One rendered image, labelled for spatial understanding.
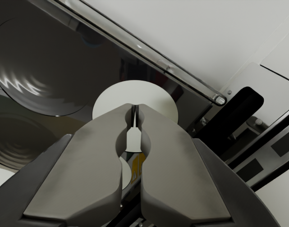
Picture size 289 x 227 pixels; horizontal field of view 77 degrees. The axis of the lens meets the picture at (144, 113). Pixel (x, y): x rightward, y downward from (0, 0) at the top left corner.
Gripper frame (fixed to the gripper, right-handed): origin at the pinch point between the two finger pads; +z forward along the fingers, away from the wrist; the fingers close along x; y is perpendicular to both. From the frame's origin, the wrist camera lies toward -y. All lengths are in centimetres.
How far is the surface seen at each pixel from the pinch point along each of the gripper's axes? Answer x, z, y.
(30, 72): -10.7, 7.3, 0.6
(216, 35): 10.3, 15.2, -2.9
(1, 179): -19.1, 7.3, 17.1
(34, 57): -9.9, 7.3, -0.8
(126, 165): -1.0, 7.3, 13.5
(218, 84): 12.4, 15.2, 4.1
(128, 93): -0.9, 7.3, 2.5
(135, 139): 0.1, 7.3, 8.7
